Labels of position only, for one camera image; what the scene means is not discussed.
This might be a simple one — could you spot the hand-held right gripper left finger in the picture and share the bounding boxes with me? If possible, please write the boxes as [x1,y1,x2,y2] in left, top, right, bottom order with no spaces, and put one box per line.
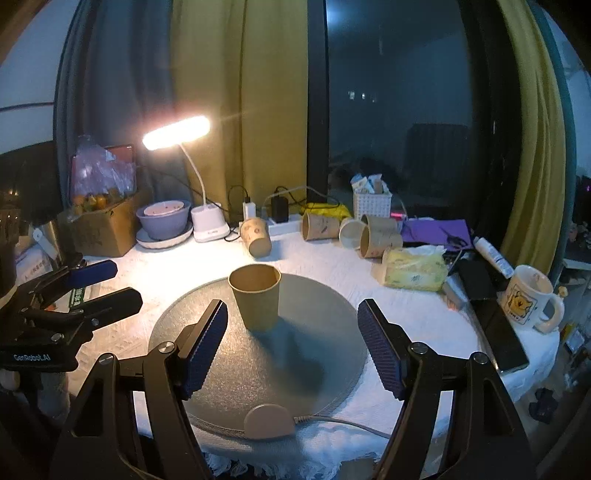
[48,299,229,480]

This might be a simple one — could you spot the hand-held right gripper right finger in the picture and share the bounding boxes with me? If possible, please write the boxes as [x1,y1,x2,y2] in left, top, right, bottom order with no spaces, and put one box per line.
[357,298,539,480]

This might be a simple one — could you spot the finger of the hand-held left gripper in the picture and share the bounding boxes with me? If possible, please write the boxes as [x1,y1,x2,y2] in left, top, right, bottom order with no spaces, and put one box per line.
[18,259,119,306]
[25,287,144,345]

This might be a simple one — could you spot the brown paper cup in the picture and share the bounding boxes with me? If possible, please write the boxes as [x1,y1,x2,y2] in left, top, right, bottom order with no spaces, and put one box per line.
[239,217,273,258]
[228,264,282,332]
[359,228,404,259]
[338,218,368,251]
[360,213,400,236]
[301,211,342,243]

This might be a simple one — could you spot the cardboard box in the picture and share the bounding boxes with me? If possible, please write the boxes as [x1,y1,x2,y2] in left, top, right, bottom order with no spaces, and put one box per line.
[58,189,153,258]

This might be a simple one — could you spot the purple plate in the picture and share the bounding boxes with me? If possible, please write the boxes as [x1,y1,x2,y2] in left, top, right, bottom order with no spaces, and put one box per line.
[135,220,194,250]

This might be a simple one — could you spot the round grey mat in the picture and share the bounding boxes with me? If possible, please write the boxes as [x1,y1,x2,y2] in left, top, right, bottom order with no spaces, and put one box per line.
[148,272,393,439]

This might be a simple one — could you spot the purple bowl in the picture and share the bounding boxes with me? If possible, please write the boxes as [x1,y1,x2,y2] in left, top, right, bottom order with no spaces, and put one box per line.
[136,199,192,241]

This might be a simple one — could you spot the yellow tissue pack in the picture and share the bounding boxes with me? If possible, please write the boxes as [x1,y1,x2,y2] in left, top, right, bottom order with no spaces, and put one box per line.
[382,244,448,292]

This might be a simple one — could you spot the beige round controller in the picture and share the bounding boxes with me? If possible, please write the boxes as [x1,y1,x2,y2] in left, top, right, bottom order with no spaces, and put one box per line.
[243,402,295,439]

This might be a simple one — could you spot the plastic bag of oranges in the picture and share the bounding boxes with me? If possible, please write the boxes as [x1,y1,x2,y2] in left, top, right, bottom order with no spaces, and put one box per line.
[69,135,138,215]

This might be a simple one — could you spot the black case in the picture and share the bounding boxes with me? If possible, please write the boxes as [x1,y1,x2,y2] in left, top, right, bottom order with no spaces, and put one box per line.
[455,261,497,303]

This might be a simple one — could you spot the white desk lamp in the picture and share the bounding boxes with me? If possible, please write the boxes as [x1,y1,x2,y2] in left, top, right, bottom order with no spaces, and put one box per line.
[141,115,232,243]

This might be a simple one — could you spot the black phone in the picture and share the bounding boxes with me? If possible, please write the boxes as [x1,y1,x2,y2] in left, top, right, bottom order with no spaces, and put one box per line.
[471,295,529,374]

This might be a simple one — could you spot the purple cloth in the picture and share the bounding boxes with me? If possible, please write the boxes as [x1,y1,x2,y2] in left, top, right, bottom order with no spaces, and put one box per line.
[399,218,472,245]

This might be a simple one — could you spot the white power strip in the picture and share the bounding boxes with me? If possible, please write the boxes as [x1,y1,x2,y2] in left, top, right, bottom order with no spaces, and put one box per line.
[231,215,305,237]

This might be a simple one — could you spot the white woven basket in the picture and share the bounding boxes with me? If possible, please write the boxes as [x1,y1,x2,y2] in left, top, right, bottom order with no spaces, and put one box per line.
[353,189,393,221]

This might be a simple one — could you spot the white tube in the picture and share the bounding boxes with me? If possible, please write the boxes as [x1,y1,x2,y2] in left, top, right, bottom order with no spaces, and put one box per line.
[472,236,514,278]

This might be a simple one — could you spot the yellow plastic bag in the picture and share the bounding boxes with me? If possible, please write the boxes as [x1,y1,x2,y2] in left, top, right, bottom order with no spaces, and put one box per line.
[300,202,354,222]

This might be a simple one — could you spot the white cartoon bear mug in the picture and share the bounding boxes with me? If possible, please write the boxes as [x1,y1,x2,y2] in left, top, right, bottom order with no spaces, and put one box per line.
[501,264,565,334]

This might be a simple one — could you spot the packets in basket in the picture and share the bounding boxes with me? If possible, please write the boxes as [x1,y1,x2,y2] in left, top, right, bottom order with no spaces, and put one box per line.
[351,173,391,195]

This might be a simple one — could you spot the grey curtain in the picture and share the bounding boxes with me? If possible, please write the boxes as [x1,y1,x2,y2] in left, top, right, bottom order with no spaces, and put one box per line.
[55,0,176,208]

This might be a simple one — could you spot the yellow curtain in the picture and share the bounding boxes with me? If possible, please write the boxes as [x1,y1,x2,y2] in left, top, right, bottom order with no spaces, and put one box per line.
[496,0,578,278]
[168,0,310,217]

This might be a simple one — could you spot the dark window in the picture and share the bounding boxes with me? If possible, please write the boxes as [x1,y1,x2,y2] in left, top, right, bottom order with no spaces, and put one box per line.
[307,0,513,222]

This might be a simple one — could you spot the white controller cable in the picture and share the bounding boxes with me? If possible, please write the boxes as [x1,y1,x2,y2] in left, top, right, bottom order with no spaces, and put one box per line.
[293,414,393,439]

